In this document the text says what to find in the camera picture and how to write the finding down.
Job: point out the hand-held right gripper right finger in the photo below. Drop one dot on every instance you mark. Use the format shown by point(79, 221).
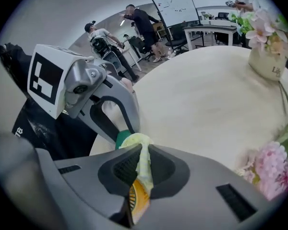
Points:
point(194, 183)

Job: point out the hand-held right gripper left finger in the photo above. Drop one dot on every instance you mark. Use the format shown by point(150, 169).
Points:
point(86, 183)

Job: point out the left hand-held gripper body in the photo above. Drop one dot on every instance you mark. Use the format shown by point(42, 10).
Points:
point(52, 80)

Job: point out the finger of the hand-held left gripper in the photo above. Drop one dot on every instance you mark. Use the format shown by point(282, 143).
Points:
point(132, 104)
point(103, 123)

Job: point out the light yellow cloth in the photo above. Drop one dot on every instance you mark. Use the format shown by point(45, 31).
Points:
point(144, 166)

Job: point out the person's left hand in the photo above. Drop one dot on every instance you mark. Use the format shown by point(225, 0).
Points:
point(127, 84)

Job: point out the grey plastic chair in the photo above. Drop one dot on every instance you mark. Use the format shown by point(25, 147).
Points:
point(112, 61)

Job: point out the black office chair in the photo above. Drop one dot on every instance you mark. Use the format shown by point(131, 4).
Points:
point(140, 47)
point(176, 38)

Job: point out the pink artificial flower branch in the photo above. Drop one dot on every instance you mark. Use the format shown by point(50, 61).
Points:
point(276, 162)

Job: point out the white rectangular table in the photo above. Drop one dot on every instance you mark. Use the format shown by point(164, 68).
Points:
point(210, 30)

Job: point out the whiteboard on black stand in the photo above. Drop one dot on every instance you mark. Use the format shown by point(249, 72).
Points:
point(172, 3)

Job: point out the white ceramic vase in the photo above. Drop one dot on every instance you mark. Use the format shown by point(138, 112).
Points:
point(266, 63)

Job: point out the pink white flower bouquet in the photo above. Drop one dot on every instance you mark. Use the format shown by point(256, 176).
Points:
point(261, 30)

